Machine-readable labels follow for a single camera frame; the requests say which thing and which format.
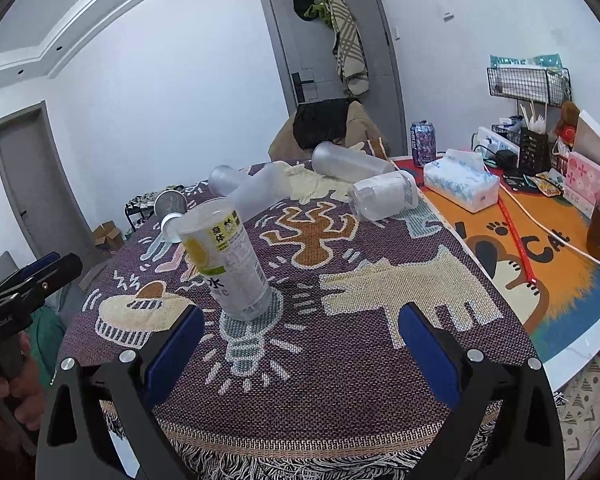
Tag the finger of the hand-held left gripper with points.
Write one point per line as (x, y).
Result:
(55, 277)
(30, 271)

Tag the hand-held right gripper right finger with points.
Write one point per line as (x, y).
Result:
(427, 355)

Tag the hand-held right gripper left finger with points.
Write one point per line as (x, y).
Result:
(176, 355)

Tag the clear cup with yellow label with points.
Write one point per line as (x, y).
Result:
(230, 260)

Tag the tiny clear plastic cup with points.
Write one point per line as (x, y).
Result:
(171, 225)

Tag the silver lidded cup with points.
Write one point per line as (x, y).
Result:
(170, 203)

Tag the clear cup with white paper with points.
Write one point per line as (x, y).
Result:
(385, 192)

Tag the small clear plastic cup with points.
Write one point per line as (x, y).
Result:
(225, 180)

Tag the large frosted plastic cup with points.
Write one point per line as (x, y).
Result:
(350, 162)

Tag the person's left hand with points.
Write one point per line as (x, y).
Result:
(27, 400)

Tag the green cloth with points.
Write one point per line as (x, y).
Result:
(47, 340)

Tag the cardboard box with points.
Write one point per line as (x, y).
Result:
(107, 235)

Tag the purple printed blanket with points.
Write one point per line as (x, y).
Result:
(355, 385)

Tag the narrow grey door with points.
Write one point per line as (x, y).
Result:
(35, 175)

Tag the black shoe rack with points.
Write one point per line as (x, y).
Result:
(137, 212)

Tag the red strip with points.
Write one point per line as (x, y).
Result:
(517, 240)

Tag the orange cat mat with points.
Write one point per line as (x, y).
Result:
(555, 280)

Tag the triangle patterned cloth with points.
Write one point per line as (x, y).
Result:
(590, 410)

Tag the white tissue pack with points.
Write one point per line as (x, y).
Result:
(462, 180)

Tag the cream rubber glove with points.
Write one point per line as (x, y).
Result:
(312, 187)

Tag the purple drink can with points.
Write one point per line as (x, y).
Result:
(424, 145)

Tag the patterned packet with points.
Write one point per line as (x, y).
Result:
(549, 183)

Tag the black power adapter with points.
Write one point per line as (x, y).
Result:
(506, 160)

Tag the white power strip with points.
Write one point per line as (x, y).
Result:
(495, 141)

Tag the black mesh holder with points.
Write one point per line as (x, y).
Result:
(534, 152)

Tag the pink flowered box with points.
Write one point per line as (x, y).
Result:
(585, 177)

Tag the black bag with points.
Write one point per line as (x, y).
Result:
(320, 122)

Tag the white plastic cutlery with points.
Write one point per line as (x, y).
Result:
(534, 117)

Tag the white carton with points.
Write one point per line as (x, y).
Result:
(590, 135)

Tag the brown plush toy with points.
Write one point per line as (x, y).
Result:
(569, 120)

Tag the checked cloth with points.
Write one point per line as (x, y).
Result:
(350, 45)

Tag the green hanging item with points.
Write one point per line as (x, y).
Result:
(320, 12)

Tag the black cap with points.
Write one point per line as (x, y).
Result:
(302, 5)

